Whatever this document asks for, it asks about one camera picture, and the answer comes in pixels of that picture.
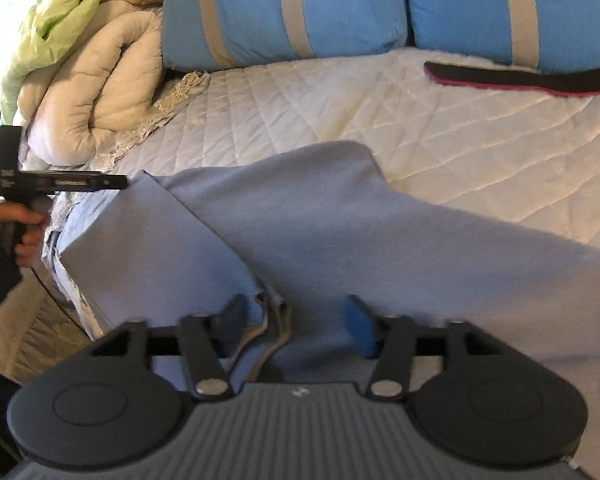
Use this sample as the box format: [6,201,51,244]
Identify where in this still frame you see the left blue striped pillow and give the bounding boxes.
[161,0,410,72]

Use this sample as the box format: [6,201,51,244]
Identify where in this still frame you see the blue striped pillow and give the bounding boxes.
[408,0,600,73]
[161,0,410,72]

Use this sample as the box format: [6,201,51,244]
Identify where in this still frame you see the right blue striped pillow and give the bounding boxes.
[408,0,600,73]

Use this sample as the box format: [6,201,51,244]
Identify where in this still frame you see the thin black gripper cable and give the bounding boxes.
[29,263,96,340]

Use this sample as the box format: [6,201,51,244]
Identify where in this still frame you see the black strap red edge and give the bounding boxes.
[424,62,600,96]

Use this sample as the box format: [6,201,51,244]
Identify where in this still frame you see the beige folded comforter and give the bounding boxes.
[15,0,163,169]

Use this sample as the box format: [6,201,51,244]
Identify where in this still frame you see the quilted white bedspread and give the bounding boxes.
[9,46,600,386]

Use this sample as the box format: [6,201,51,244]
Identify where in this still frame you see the person's left hand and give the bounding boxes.
[0,202,48,268]

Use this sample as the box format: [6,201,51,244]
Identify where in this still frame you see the blue-grey sweatpants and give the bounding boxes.
[57,142,600,478]

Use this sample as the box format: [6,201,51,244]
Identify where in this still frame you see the green cloth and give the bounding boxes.
[0,0,100,125]

